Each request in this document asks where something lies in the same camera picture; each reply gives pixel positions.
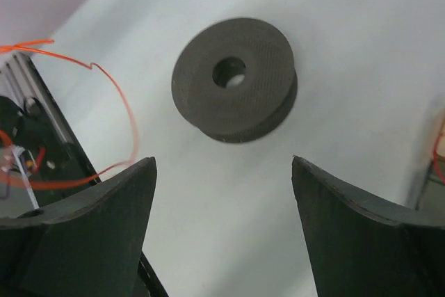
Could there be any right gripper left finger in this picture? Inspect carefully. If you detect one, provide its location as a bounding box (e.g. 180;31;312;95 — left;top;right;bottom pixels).
1;158;156;296

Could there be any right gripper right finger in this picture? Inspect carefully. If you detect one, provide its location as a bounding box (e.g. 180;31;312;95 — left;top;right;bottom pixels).
292;156;444;296

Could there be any orange thin cable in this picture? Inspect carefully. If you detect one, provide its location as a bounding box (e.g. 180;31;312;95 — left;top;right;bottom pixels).
0;39;140;192

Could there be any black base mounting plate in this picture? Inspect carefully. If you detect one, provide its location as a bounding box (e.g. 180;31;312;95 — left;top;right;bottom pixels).
1;54;166;296

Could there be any red thin cable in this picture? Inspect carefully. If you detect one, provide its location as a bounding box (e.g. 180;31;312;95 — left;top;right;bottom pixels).
432;133;445;185

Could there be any black cable spool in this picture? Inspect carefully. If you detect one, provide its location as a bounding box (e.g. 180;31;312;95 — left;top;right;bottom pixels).
171;17;298;143

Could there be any aluminium front rail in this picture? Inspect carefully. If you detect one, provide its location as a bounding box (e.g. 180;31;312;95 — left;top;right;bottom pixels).
0;51;76;148

